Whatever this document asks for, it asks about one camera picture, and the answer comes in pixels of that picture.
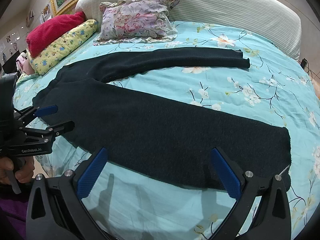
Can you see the white striped headboard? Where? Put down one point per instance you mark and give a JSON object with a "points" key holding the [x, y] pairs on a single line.
{"points": [[268, 18]]}

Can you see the turquoise floral bedsheet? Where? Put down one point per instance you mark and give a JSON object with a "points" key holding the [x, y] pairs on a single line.
{"points": [[275, 90]]}

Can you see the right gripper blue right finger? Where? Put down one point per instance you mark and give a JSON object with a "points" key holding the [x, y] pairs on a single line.
{"points": [[229, 174]]}

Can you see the red pillow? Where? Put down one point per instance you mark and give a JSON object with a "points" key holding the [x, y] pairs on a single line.
{"points": [[46, 33]]}

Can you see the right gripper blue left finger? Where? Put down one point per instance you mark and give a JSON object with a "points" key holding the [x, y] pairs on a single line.
{"points": [[89, 171]]}

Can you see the purple floral pillow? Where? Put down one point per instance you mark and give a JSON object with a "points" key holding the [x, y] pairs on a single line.
{"points": [[136, 21]]}

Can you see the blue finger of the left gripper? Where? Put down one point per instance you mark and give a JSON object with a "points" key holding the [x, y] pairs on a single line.
{"points": [[30, 113], [51, 131]]}

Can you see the black knit pants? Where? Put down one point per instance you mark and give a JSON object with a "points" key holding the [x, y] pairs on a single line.
{"points": [[165, 139]]}

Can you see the yellow patterned pillow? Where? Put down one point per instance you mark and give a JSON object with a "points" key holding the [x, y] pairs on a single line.
{"points": [[62, 47]]}

